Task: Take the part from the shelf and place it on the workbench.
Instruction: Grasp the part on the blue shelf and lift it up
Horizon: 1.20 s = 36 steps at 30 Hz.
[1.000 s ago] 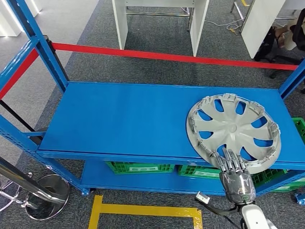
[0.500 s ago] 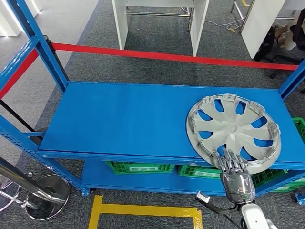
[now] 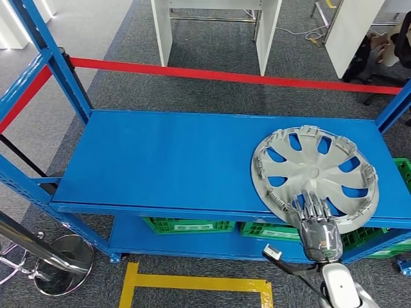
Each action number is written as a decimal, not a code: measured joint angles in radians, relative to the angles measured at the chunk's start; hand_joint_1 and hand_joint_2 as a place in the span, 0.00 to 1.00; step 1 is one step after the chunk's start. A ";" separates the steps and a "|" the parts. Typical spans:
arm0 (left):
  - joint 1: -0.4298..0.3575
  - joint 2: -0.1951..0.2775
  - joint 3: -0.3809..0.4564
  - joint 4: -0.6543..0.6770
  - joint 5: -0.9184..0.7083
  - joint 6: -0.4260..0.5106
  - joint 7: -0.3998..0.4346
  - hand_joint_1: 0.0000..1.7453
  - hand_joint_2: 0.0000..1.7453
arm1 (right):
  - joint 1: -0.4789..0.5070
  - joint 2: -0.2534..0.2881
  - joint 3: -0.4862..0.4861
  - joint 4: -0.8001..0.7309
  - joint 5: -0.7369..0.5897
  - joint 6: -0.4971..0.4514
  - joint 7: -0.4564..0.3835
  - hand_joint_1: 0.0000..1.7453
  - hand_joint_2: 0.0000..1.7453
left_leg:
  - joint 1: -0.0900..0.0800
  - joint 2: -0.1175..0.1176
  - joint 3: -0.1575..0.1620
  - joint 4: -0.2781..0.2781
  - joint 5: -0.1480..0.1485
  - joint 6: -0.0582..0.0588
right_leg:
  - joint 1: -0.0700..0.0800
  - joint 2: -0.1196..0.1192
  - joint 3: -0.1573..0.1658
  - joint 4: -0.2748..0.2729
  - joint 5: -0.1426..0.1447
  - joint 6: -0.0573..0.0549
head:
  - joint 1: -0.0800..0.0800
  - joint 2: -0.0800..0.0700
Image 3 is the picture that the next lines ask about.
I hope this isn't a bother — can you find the person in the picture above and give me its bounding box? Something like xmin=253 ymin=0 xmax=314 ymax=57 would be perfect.
xmin=341 ymin=17 xmax=411 ymax=83

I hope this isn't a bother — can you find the red barrier belt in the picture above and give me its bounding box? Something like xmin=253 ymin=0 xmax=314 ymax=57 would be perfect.
xmin=0 ymin=65 xmax=53 ymax=133
xmin=70 ymin=57 xmax=402 ymax=95

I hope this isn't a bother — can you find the black office chair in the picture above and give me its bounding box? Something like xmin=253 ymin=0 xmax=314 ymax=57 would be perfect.
xmin=363 ymin=72 xmax=411 ymax=126

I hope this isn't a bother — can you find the white desk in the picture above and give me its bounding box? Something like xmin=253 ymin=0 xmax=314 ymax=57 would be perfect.
xmin=150 ymin=0 xmax=283 ymax=76
xmin=307 ymin=0 xmax=402 ymax=80

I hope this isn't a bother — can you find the green plastic crate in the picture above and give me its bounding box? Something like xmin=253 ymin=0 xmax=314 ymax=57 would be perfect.
xmin=141 ymin=218 xmax=236 ymax=235
xmin=340 ymin=157 xmax=411 ymax=259
xmin=240 ymin=221 xmax=302 ymax=243

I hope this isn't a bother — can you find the black seat chrome stool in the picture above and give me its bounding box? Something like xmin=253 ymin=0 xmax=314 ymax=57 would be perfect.
xmin=0 ymin=231 xmax=44 ymax=286

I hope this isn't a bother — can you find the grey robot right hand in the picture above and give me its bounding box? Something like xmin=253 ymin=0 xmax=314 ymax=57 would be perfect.
xmin=292 ymin=190 xmax=344 ymax=264

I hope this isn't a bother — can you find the silver plastic wheel hubcap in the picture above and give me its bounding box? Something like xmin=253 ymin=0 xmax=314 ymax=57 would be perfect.
xmin=250 ymin=124 xmax=380 ymax=235

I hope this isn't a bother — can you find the chrome stanchion post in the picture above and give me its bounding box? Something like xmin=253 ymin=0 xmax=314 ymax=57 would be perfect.
xmin=59 ymin=47 xmax=94 ymax=117
xmin=0 ymin=211 xmax=94 ymax=297

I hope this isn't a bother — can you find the white floor cable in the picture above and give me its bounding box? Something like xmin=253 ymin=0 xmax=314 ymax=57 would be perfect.
xmin=274 ymin=23 xmax=328 ymax=44

